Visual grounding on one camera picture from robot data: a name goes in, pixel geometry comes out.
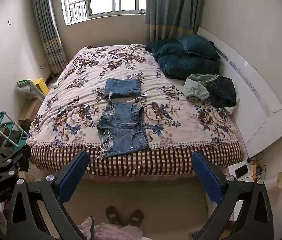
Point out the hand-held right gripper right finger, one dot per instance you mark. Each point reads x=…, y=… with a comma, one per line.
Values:
x=208, y=180

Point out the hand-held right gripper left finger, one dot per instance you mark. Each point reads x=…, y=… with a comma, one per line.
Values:
x=73, y=176

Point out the frayed blue denim shorts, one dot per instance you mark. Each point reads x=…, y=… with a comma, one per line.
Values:
x=123, y=130

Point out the dark denim pants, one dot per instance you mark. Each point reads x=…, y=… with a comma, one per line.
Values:
x=222, y=92

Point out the folded blue denim pants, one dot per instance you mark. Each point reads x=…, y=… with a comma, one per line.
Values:
x=123, y=88

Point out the white nightstand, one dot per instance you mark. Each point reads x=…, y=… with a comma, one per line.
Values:
x=229, y=171

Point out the teal storage rack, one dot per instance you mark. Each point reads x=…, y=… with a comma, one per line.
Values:
x=8, y=130

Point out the black smartphone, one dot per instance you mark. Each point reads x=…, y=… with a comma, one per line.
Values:
x=241, y=171

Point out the brown cardboard box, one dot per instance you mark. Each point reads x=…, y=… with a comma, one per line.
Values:
x=29, y=111

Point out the orange power strip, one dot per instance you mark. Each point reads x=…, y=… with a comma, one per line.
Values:
x=258, y=172

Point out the dark slipper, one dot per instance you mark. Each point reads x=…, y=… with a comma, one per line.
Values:
x=113, y=216
x=136, y=217

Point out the clear plastic bag with green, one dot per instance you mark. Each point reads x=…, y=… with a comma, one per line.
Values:
x=27, y=88

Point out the person's pink pajama legs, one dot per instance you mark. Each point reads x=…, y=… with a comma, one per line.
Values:
x=111, y=232

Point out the cream paper cup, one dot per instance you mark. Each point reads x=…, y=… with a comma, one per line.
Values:
x=280, y=180

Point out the yellow box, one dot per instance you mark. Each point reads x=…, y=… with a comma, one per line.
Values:
x=42, y=86

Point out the white garment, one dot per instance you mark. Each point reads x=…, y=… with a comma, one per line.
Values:
x=233, y=108

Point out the floral blanket with checkered border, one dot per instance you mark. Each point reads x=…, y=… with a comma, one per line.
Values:
x=81, y=85

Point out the white bed headboard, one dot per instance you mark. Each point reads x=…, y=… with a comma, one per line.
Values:
x=253, y=92

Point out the large dark teal pillow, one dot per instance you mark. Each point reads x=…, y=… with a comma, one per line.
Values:
x=181, y=62

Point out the striped grey-blue curtain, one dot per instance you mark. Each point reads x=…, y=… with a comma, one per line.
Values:
x=48, y=30
x=171, y=10

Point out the small dark teal pillow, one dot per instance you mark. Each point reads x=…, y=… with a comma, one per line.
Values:
x=197, y=45

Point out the wall socket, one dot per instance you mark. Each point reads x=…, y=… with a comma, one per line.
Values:
x=43, y=67

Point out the white wall switch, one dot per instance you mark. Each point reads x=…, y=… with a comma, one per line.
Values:
x=10, y=22

